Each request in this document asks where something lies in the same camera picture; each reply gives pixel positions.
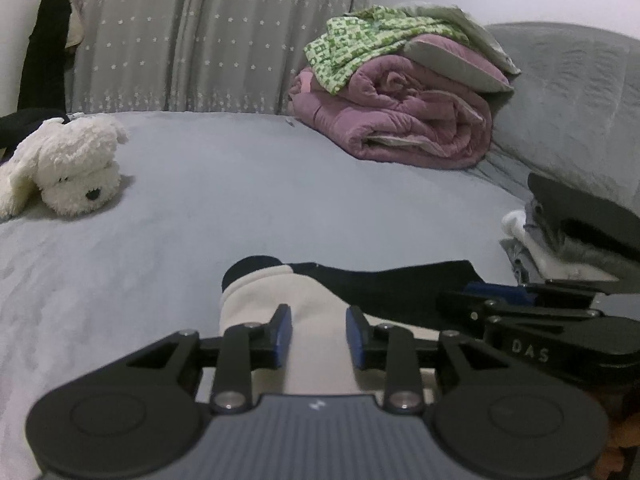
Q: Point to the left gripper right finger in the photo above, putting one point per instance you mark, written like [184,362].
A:
[395,351]

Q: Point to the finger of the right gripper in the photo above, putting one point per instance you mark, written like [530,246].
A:
[516,295]

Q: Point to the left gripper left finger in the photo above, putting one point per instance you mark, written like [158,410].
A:
[240,351]

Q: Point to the cream and black sweatshirt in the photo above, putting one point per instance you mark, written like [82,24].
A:
[318,296]

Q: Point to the person right hand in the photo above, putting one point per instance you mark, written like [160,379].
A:
[622,433]

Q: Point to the grey folded knit garment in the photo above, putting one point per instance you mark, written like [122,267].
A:
[515,252]

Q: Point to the white folded garment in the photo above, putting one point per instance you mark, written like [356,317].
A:
[549,266]

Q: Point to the dark grey folded garment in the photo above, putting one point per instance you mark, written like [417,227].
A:
[570,250]

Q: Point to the black folded garment on stack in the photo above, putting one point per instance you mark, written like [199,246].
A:
[568,215]

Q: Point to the grey blanket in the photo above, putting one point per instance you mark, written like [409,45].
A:
[573,113]

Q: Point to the pink folded quilt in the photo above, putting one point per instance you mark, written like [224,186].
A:
[394,110]

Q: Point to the pink grey pillow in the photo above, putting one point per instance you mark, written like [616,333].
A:
[479,62]

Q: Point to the white plush dog toy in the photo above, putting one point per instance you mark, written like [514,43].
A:
[71,165]

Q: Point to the green patterned cloth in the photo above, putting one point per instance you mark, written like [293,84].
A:
[355,38]

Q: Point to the black and white garment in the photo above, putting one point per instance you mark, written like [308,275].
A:
[16,127]

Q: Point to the grey dotted curtain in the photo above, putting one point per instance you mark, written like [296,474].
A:
[233,56]

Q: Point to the black hanging coat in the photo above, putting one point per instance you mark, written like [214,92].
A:
[43,73]

